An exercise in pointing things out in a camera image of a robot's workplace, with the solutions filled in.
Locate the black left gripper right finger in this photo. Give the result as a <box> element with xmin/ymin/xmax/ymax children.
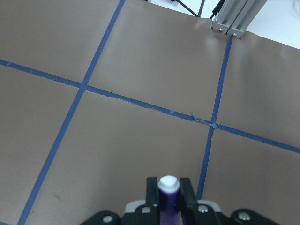
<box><xmin>179</xmin><ymin>178</ymin><xmax>198</xmax><ymax>211</ymax></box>

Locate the purple pen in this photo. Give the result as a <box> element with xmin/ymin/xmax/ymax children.
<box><xmin>157</xmin><ymin>175</ymin><xmax>181</xmax><ymax>225</ymax></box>

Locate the aluminium frame post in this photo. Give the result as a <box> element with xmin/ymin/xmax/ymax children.
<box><xmin>210</xmin><ymin>0</ymin><xmax>267</xmax><ymax>39</ymax></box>

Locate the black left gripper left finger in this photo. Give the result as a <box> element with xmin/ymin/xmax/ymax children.
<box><xmin>146</xmin><ymin>177</ymin><xmax>160</xmax><ymax>210</ymax></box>

